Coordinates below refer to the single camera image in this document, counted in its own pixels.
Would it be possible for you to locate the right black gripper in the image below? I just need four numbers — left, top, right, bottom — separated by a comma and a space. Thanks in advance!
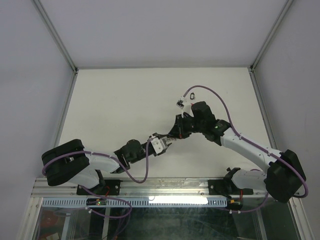
166, 113, 205, 140

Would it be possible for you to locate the metal disc with key rings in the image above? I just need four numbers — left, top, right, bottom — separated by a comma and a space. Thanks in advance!
164, 135, 179, 147

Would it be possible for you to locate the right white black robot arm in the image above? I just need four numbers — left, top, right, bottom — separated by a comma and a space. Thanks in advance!
168, 99, 306, 203

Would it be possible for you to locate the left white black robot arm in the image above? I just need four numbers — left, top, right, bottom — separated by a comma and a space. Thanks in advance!
41, 133, 174, 195

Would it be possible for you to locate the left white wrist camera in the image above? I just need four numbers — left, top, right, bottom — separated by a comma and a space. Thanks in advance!
150, 134, 168, 156

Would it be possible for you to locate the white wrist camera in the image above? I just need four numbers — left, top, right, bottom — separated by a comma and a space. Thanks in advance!
150, 134, 168, 156
176, 96, 193, 117

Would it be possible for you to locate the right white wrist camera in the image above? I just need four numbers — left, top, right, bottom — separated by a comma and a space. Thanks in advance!
176, 96, 193, 117

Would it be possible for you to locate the aluminium mounting rail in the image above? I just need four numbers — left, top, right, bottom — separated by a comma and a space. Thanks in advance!
31, 176, 300, 198

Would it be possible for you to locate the white slotted cable duct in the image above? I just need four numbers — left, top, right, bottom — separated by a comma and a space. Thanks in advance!
42, 195, 227, 208

